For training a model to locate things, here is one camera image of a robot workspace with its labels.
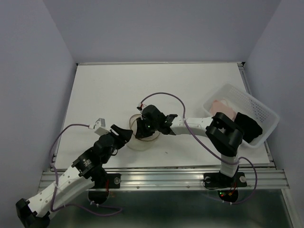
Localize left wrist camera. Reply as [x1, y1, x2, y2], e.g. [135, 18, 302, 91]
[88, 118, 110, 136]

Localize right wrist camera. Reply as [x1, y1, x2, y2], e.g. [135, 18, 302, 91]
[136, 102, 147, 116]

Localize white perforated plastic basket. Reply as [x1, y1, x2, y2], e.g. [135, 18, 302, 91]
[203, 83, 280, 149]

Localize white mesh laundry bag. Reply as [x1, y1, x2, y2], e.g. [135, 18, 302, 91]
[126, 114, 161, 151]

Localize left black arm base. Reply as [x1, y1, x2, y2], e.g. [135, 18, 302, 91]
[88, 173, 121, 206]

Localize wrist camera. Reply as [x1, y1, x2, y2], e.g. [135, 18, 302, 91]
[88, 118, 110, 136]
[136, 102, 147, 116]

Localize aluminium mounting rail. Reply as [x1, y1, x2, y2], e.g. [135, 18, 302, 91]
[39, 166, 289, 190]

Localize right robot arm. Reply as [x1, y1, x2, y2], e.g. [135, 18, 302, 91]
[135, 104, 244, 185]

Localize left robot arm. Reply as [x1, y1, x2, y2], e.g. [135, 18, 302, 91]
[16, 121, 133, 228]

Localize black bra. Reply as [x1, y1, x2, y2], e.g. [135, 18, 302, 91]
[234, 112, 263, 143]

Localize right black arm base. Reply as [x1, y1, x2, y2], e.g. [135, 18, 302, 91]
[202, 172, 247, 204]

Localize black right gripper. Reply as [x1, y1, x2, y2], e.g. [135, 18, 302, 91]
[134, 116, 159, 139]

